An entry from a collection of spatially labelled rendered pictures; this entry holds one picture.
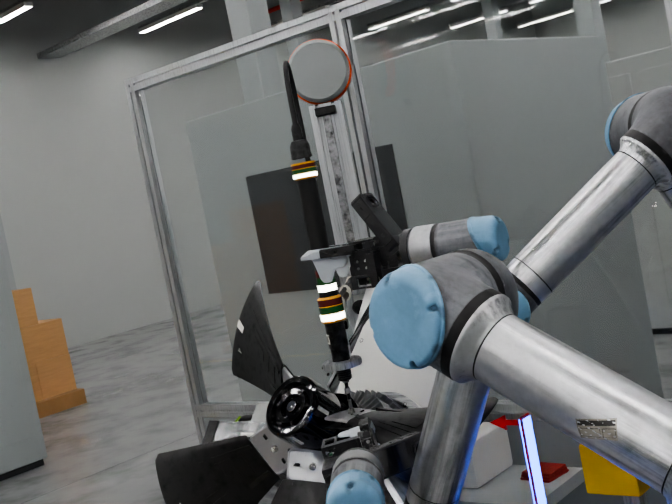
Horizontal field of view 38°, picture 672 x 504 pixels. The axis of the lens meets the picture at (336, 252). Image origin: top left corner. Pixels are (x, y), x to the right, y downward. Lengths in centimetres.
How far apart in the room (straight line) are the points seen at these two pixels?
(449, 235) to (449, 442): 37
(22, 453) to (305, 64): 553
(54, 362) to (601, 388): 904
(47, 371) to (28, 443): 240
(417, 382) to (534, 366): 93
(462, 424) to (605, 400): 32
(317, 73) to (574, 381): 148
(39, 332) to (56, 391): 61
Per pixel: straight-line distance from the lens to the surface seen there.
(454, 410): 131
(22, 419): 752
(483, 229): 152
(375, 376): 206
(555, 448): 238
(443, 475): 136
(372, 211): 162
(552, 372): 106
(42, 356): 982
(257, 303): 197
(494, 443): 232
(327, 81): 238
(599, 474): 176
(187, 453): 192
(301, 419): 173
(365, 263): 163
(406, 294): 110
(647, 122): 149
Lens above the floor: 159
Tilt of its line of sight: 4 degrees down
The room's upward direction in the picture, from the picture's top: 11 degrees counter-clockwise
